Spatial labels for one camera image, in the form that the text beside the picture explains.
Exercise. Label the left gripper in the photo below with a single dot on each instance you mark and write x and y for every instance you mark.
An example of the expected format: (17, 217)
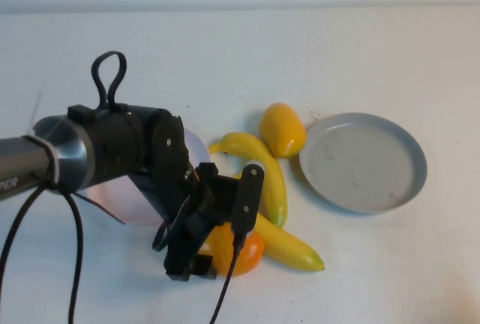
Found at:
(157, 196)

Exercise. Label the orange-blushed yellow mango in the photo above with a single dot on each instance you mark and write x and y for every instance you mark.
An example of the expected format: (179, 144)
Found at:
(247, 256)

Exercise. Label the long yellow banana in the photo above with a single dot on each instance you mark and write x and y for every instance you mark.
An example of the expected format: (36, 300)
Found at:
(288, 245)

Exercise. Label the short curved yellow banana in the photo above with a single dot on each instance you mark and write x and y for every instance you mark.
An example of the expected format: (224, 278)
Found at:
(258, 159)

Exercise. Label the plain yellow mango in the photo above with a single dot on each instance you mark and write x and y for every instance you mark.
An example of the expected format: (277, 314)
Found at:
(281, 129)

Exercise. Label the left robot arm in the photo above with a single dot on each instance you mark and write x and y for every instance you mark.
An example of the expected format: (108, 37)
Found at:
(112, 144)

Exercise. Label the pink round plate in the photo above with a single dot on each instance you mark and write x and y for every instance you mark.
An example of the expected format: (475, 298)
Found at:
(123, 200)

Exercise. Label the blue-grey round plate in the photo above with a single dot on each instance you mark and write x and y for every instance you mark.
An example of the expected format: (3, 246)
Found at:
(360, 162)

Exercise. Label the black zip tie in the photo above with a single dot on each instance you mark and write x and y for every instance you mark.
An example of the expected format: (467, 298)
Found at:
(101, 208)

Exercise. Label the white zip tie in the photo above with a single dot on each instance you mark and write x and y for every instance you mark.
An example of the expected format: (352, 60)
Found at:
(54, 159)

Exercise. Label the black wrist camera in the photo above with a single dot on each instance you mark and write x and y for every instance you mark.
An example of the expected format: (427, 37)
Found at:
(247, 196)

